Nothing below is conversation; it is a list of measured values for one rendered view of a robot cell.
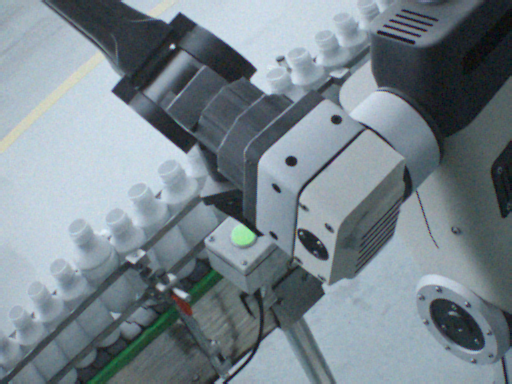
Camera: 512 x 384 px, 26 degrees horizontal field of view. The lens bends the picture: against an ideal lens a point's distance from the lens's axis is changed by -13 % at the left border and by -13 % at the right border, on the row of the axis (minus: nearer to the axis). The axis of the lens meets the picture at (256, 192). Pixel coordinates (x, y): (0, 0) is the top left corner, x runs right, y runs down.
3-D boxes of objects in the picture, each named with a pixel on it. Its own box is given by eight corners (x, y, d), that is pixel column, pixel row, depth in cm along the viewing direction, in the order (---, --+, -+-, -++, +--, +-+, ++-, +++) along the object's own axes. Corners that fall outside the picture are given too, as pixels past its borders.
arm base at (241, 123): (329, 94, 103) (322, 168, 113) (258, 43, 105) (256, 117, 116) (257, 159, 99) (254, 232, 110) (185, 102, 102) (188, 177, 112)
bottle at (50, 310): (104, 348, 180) (55, 277, 171) (88, 373, 177) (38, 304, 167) (79, 341, 184) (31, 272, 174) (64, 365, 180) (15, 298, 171)
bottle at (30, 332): (85, 374, 177) (35, 305, 167) (65, 396, 174) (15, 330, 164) (63, 362, 181) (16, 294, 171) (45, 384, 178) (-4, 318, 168)
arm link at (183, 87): (202, 140, 106) (242, 92, 106) (125, 78, 109) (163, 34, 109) (231, 166, 115) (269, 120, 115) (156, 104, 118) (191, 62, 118)
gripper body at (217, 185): (205, 210, 149) (180, 159, 145) (222, 164, 157) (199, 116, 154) (255, 198, 146) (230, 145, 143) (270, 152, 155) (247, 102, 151)
